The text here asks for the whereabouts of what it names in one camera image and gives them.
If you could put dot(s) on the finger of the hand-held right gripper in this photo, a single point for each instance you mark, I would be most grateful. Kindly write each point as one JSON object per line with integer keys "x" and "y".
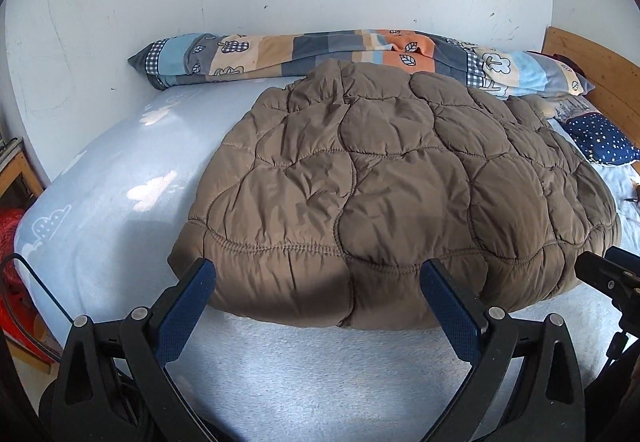
{"x": 600, "y": 268}

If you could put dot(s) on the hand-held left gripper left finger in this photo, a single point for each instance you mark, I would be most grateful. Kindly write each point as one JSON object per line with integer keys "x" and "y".
{"x": 185, "y": 312}

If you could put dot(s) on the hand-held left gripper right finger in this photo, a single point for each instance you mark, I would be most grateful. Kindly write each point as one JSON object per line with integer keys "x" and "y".
{"x": 450, "y": 312}

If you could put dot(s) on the brown quilted hooded jacket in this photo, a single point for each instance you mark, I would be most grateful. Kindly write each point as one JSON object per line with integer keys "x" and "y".
{"x": 375, "y": 182}

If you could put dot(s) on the navy star print pillow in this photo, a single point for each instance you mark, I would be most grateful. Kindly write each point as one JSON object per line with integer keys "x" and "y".
{"x": 600, "y": 137}

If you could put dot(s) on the light blue cloud bed sheet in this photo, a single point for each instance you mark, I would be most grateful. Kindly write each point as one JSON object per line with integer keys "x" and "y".
{"x": 125, "y": 162}

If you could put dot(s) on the grey printed pillow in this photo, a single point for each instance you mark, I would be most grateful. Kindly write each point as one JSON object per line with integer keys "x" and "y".
{"x": 575, "y": 107}

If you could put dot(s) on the red bag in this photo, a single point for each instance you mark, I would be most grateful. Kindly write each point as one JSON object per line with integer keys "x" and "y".
{"x": 12, "y": 232}

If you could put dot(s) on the wooden headboard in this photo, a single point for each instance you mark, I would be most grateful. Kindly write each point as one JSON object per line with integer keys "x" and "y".
{"x": 600, "y": 62}

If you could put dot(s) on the dark red cloth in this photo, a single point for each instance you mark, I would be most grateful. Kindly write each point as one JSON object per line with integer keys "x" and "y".
{"x": 565, "y": 60}

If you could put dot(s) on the patchwork patterned rolled quilt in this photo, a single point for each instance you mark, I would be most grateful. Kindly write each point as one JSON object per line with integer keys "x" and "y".
{"x": 300, "y": 47}

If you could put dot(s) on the wooden shelf frame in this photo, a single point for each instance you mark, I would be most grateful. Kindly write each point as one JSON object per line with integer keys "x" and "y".
{"x": 10, "y": 167}

